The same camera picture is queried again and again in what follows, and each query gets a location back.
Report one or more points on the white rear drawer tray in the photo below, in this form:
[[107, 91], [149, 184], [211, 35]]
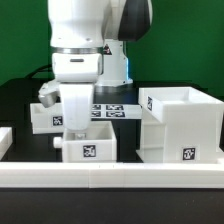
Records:
[[46, 120]]

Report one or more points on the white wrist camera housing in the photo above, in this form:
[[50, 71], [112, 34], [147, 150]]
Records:
[[48, 93]]

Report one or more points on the white drawer tray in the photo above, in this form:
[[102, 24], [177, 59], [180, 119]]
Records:
[[46, 120], [100, 144]]

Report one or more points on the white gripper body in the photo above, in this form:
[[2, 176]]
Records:
[[76, 100]]

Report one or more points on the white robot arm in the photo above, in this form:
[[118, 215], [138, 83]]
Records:
[[79, 31]]

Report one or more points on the white obstacle fence wall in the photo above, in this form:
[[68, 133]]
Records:
[[105, 175]]

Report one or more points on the white front drawer tray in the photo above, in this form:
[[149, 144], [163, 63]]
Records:
[[100, 144]]

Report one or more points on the fiducial marker sheet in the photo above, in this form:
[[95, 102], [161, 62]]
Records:
[[116, 111]]

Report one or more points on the white drawer cabinet box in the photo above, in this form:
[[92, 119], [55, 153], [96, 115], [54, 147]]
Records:
[[180, 125]]

